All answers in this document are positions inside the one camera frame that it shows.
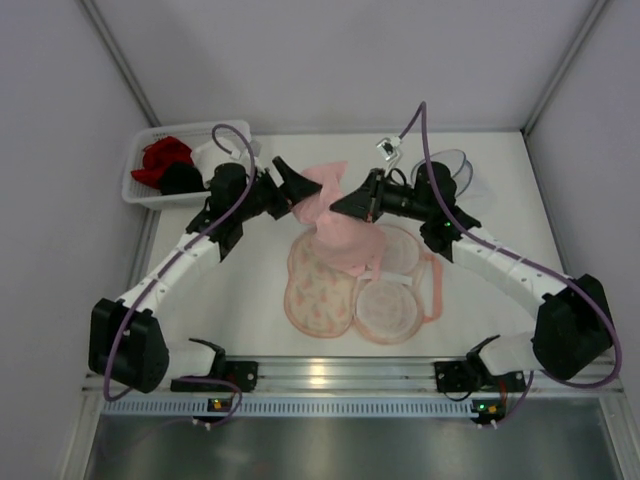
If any white blue-rimmed mesh laundry bag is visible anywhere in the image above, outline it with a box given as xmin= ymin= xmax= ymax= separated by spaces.
xmin=431 ymin=149 xmax=496 ymax=216

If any white plastic basket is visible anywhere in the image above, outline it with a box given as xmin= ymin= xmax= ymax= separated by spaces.
xmin=121 ymin=120 xmax=251 ymax=210

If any white slotted cable duct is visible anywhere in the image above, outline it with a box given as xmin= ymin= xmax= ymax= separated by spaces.
xmin=102 ymin=397 xmax=479 ymax=418

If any black garment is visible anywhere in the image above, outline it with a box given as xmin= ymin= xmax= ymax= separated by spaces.
xmin=158 ymin=162 xmax=206 ymax=195

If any pink bra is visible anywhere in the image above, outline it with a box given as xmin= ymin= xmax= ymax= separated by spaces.
xmin=293 ymin=162 xmax=386 ymax=277

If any pink floral mesh laundry bag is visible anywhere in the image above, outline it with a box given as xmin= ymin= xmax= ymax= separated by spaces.
xmin=284 ymin=225 xmax=443 ymax=345

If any red garment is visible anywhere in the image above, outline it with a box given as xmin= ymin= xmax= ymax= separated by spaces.
xmin=131 ymin=136 xmax=194 ymax=190

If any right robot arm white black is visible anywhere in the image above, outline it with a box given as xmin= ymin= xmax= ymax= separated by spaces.
xmin=330 ymin=162 xmax=615 ymax=382

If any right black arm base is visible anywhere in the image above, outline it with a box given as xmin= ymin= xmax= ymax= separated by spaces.
xmin=433 ymin=359 xmax=526 ymax=394

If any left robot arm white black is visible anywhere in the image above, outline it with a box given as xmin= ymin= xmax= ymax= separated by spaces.
xmin=88 ymin=157 xmax=322 ymax=393

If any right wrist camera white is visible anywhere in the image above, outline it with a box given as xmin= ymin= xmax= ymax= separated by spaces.
xmin=376 ymin=136 xmax=402 ymax=162

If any white bra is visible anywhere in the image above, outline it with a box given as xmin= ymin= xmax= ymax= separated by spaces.
xmin=191 ymin=138 xmax=236 ymax=178

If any aluminium mounting rail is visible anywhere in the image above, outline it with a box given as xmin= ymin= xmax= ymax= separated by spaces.
xmin=81 ymin=356 xmax=614 ymax=396

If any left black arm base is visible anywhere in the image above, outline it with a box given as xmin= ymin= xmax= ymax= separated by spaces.
xmin=170 ymin=360 xmax=259 ymax=393

